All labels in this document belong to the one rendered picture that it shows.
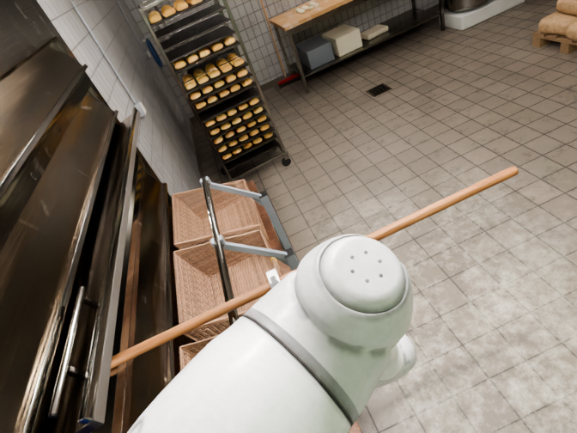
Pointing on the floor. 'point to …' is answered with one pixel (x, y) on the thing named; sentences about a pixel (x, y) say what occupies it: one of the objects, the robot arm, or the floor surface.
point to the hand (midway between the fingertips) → (276, 284)
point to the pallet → (554, 40)
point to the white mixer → (474, 11)
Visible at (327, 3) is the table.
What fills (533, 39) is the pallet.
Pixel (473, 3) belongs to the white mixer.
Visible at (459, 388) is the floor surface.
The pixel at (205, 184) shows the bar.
